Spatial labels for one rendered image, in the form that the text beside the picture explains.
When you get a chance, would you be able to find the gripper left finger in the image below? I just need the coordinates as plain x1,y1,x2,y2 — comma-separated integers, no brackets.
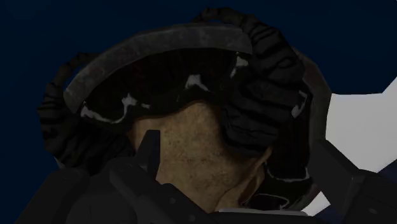
15,129,218,224

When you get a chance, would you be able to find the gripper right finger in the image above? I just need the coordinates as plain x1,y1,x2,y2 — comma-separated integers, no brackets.
308,139,397,224

